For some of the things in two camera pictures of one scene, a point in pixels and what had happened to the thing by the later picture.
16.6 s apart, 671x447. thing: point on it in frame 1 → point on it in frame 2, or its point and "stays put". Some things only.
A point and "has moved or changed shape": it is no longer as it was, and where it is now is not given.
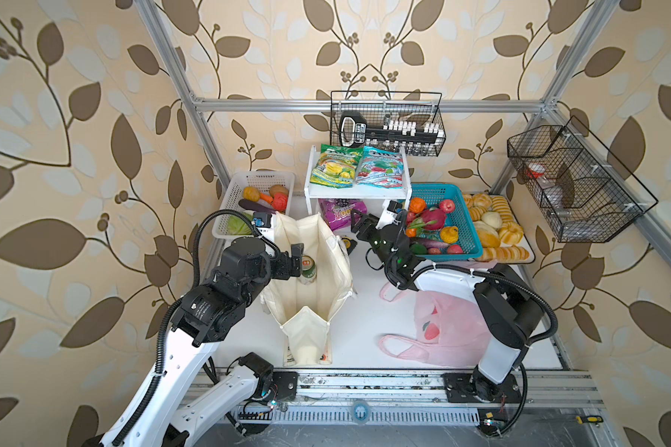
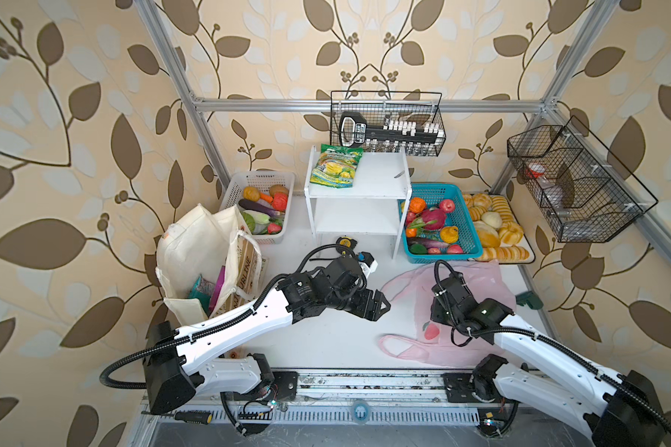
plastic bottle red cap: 551,193 stays put
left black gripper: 282,269 → 376,312
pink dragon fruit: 433,219 stays put
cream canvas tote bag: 301,311 → 196,245
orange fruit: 417,205 stays put
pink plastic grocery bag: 447,334 stays put
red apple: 447,206 stays put
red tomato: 280,201 stays put
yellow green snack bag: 336,166 stays put
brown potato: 251,193 stays put
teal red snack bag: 380,168 has moved or changed shape
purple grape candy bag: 337,211 has moved or changed shape
